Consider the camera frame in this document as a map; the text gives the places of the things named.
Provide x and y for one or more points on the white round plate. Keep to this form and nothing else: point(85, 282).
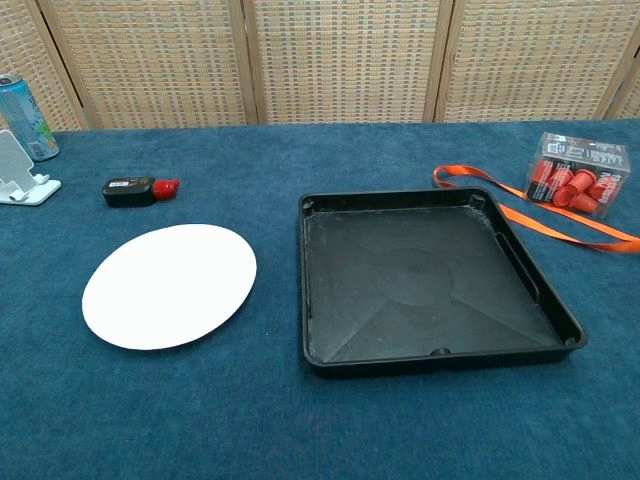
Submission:
point(170, 287)

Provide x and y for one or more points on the black square plastic tray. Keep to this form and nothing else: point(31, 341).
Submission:
point(430, 285)

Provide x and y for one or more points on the woven folding screen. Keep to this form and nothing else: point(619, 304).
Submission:
point(345, 60)

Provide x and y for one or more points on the black and red device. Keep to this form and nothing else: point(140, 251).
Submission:
point(130, 192)

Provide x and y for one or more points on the blue table cloth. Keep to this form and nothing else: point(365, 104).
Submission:
point(200, 400)

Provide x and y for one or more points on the clear box of red caps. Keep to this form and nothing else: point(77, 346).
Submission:
point(580, 175)

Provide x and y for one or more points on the white phone stand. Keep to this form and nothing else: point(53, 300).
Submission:
point(20, 172)

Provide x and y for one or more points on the blue drink can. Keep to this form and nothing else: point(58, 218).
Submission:
point(25, 120)

